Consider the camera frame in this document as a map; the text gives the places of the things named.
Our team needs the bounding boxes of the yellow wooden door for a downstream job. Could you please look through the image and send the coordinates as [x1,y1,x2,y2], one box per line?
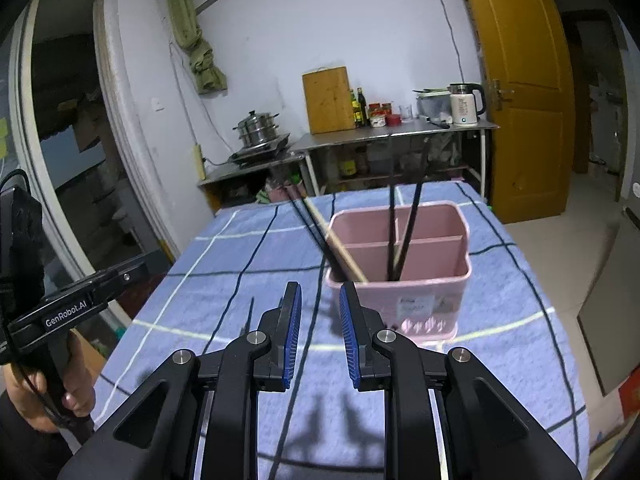
[452,0,576,225]

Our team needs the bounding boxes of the steel steamer pot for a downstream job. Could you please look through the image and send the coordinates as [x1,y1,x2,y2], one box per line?
[233,111,281,150]

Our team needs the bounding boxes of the tall metal table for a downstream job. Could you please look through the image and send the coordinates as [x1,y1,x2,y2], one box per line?
[289,119,501,200]

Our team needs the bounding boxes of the person's left hand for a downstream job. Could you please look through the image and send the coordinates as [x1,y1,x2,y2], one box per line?
[4,332,97,433]

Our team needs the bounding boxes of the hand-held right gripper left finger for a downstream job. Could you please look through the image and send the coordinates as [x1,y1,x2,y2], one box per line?
[57,282,303,480]

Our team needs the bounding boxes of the blue plaid tablecloth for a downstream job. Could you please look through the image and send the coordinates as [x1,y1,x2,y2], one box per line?
[92,180,592,480]

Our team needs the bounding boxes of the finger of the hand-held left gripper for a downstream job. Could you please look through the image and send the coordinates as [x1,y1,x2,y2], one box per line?
[94,254,152,306]

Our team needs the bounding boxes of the wooden cutting board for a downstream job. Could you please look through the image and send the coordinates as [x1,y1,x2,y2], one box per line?
[302,66,357,135]

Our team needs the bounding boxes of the green tied curtain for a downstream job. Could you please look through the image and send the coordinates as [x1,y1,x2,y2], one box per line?
[166,0,228,95]

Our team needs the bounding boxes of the white sliding door frame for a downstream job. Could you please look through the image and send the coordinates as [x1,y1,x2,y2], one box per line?
[10,0,176,321]

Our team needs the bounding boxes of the grey refrigerator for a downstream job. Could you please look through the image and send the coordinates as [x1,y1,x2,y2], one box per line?
[617,20,640,207]

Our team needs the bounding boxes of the pink plastic utensil basket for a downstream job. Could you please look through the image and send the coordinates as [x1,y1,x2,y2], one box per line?
[325,201,472,345]

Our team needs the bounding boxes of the grey flat board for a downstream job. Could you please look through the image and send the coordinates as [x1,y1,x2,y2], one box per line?
[576,210,640,397]

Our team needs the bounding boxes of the low metal table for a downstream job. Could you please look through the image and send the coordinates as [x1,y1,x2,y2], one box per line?
[197,152,312,212]

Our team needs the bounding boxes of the white electric kettle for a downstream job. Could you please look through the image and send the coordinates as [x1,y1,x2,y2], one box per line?
[448,82,487,127]

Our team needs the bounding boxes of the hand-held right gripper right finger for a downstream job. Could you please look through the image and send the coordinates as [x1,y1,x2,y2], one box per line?
[338,282,583,480]

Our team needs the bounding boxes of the person's left forearm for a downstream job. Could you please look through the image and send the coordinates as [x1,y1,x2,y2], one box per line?
[0,390,76,480]

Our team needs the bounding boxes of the white rice cooker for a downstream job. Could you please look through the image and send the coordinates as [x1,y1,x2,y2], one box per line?
[414,89,453,122]

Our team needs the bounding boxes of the black wall cable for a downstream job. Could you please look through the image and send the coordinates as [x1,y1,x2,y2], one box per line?
[423,0,464,79]

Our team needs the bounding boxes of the black induction cooker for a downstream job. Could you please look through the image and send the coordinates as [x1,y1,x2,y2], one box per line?
[228,132,292,167]

